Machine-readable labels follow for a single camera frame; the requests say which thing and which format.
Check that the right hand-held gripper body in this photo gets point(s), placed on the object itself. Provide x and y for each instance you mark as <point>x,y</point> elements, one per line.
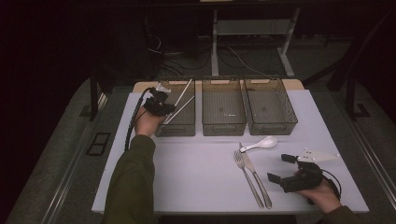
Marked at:
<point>303,180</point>

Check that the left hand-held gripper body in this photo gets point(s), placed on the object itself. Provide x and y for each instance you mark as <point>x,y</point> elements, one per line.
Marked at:
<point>157,104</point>

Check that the white ceramic spoon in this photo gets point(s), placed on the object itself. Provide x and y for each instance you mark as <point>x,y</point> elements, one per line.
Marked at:
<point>267,142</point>

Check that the smoky transparent plastic bin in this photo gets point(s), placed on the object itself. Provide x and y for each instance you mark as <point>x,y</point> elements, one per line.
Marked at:
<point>183,116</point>
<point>267,102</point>
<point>222,105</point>

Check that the silver metal knife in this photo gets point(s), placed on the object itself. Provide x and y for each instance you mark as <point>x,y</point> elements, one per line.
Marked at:
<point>246,158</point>

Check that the silver metal fork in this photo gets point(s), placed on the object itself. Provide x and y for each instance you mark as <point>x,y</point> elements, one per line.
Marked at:
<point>239,158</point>

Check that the person's left hand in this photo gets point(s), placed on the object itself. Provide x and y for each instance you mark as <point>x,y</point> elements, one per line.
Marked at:
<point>148,123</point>

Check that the person's right hand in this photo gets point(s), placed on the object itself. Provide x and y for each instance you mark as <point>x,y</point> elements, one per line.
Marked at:
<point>320,196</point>

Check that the white table cover sheet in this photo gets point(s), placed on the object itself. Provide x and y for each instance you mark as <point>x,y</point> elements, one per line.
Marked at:
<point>211,186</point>

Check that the black metal stand post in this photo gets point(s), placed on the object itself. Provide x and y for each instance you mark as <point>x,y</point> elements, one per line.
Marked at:
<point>93,96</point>
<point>350,99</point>

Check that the metal floor rail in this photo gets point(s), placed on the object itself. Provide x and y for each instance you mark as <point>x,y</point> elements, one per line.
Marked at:
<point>375,161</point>
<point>65,186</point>

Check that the white metal desk frame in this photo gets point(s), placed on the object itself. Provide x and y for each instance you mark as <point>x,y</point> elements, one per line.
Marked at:
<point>214,46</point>

